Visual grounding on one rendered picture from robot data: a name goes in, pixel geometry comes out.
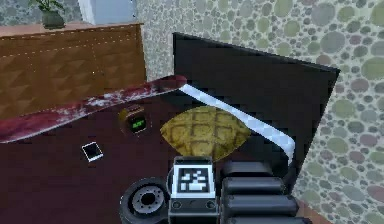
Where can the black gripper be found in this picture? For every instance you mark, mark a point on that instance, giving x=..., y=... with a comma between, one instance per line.
x=146, y=201

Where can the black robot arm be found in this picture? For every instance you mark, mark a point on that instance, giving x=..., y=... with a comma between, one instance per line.
x=253, y=196

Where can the dark red bed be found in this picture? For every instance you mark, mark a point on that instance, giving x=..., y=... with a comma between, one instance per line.
x=233, y=83

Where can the brown alarm clock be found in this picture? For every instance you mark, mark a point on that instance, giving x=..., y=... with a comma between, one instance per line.
x=134, y=121

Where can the yellow quilted pillow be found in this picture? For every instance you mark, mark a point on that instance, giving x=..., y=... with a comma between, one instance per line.
x=205, y=131

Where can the brown wooden dresser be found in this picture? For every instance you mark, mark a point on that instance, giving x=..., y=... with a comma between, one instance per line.
x=66, y=66

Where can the pale blue window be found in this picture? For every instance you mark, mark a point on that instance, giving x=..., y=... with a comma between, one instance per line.
x=110, y=10

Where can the green house plant in pot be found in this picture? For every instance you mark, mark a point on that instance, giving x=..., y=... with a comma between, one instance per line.
x=50, y=15

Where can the black phone with white frame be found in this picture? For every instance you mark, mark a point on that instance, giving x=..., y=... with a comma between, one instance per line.
x=92, y=151

